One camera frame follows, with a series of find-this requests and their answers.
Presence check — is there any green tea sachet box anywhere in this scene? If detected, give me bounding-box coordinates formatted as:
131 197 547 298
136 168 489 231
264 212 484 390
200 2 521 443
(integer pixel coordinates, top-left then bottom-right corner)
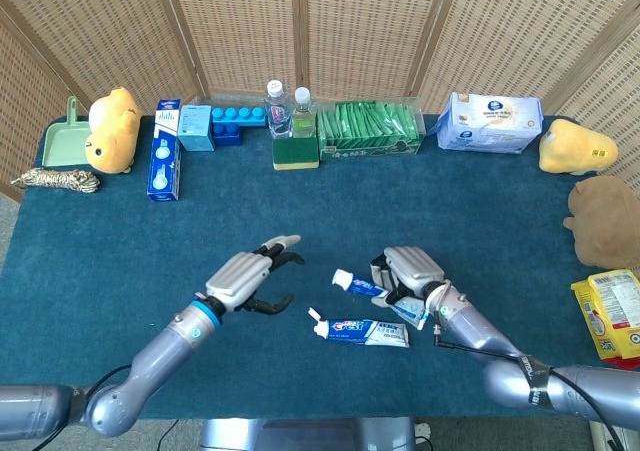
317 98 428 161

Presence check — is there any yellow snack bag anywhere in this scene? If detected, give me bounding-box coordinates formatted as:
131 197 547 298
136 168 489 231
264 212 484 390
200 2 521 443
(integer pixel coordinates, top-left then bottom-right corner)
570 268 640 372

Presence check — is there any green plastic dustpan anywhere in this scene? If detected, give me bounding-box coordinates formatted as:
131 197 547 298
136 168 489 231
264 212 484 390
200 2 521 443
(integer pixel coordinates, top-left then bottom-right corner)
41 95 94 168

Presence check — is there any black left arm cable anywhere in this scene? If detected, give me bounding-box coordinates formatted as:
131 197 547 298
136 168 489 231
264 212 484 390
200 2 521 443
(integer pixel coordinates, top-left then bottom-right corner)
29 363 134 451

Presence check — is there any brown plush toy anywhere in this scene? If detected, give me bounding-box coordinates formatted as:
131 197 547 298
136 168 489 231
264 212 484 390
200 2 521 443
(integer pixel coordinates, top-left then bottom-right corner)
563 175 640 270

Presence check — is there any blue table carpet mat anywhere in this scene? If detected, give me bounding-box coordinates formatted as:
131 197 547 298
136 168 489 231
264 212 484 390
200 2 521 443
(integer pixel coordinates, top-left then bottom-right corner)
0 114 640 421

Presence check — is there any clear bottle pink label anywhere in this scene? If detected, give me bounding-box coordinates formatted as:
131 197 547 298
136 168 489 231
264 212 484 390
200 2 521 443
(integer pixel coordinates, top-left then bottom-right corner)
264 80 293 140

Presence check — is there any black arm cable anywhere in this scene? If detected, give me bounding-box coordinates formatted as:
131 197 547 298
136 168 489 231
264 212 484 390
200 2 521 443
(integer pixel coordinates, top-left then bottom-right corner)
29 363 134 451
432 320 621 451

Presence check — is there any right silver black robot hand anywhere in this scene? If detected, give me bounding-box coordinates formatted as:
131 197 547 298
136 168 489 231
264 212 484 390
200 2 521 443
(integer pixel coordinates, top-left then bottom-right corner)
368 245 447 308

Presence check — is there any green drink bottle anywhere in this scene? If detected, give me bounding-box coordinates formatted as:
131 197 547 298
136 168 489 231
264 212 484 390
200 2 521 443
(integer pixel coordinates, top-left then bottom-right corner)
291 86 318 139

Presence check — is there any yellow chick plush toy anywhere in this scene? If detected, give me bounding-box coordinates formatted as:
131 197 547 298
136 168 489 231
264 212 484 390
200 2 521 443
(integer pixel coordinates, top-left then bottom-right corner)
84 86 142 175

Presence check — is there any blue toy building block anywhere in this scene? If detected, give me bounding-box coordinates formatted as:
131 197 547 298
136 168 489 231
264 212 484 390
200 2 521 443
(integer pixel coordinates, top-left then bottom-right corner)
210 105 268 147

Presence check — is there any white blue tissue pack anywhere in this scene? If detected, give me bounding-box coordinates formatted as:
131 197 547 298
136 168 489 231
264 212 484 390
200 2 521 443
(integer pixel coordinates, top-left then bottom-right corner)
435 91 545 155

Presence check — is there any toothpaste tube small logo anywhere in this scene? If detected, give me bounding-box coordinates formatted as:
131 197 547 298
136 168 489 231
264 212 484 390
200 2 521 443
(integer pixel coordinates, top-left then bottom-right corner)
332 268 431 331

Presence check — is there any yellow plush toy with tag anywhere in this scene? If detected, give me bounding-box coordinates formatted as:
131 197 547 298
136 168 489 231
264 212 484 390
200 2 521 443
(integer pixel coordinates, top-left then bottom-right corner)
538 118 620 176

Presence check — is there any coiled patterned rope bundle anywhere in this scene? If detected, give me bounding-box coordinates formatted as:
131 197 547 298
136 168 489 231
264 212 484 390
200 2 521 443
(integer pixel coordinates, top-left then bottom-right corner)
10 167 101 195

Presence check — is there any black floor cable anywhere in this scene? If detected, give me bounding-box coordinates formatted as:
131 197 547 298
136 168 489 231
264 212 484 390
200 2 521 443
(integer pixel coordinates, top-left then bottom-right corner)
158 419 180 451

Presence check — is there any Crest toothpaste tube large logo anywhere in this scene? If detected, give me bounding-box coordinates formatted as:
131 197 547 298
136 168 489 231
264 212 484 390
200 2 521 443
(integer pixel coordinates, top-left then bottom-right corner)
307 307 411 349

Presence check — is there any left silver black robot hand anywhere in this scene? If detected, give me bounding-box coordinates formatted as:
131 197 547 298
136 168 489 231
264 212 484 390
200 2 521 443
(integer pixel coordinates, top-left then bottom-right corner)
204 234 306 317

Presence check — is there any long blue toothpaste box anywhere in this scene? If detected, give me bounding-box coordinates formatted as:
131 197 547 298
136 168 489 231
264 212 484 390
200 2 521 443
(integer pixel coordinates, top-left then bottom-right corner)
146 98 182 203

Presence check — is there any woven bamboo folding screen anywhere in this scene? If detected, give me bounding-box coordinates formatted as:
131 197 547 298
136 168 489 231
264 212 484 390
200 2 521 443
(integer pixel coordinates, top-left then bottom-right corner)
0 0 640 203

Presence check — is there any small light blue box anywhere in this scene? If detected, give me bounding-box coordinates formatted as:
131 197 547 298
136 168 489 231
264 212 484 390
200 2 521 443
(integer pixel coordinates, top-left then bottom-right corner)
177 104 216 153

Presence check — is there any green yellow sponge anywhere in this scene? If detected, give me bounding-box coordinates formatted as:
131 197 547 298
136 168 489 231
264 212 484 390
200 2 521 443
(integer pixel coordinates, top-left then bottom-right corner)
272 136 321 171

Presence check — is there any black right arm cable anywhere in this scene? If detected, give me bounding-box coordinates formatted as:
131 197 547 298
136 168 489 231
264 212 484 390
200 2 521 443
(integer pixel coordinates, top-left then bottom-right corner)
432 320 621 451

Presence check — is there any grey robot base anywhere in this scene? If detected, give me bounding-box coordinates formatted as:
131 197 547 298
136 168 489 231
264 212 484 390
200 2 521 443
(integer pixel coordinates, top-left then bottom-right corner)
198 417 417 451

